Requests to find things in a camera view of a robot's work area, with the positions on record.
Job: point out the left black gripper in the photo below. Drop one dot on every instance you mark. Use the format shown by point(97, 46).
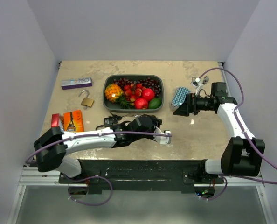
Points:
point(156, 122)

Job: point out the green lime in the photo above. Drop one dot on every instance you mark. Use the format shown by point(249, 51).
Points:
point(154, 103)

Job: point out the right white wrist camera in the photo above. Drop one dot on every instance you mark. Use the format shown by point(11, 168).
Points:
point(198, 83)

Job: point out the red cherries cluster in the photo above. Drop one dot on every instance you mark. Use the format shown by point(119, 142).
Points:
point(133, 91)

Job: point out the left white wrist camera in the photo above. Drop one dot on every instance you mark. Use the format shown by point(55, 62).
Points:
point(163, 137)

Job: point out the orange razor package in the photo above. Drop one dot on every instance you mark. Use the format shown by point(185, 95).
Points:
point(73, 121)

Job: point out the dark grapes bunch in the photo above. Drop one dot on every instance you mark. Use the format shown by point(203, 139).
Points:
point(147, 83)

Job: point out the toy pineapple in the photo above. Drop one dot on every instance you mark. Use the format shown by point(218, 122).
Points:
point(115, 95)

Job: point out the black padlock with keys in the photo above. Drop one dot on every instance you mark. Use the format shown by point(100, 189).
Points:
point(111, 120)

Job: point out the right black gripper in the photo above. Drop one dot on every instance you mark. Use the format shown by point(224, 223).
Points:
point(185, 108)

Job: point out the blue chevron sponge pack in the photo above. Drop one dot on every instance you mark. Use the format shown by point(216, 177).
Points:
point(179, 97)

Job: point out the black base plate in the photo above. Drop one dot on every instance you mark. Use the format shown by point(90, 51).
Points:
point(153, 175)

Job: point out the red apple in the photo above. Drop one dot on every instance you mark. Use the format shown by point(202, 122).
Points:
point(140, 104)
point(148, 94)

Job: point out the purple silver toothpaste box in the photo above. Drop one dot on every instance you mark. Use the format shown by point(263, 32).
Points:
point(76, 83)

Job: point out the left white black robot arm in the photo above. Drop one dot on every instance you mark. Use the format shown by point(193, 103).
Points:
point(54, 146)

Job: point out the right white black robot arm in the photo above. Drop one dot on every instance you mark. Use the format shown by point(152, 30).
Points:
point(239, 157)

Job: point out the red apple front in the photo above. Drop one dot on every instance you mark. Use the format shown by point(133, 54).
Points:
point(140, 104)

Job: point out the red small box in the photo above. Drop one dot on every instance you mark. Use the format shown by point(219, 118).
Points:
point(56, 120)

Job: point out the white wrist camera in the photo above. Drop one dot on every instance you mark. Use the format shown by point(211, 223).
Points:
point(198, 83)
point(163, 137)

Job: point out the red apple back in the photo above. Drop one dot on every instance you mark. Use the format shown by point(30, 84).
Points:
point(148, 94)

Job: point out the small brass open padlock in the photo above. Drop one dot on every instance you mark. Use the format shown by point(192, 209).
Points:
point(86, 102)

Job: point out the grey fruit tray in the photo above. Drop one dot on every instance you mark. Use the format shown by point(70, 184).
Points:
point(133, 77)

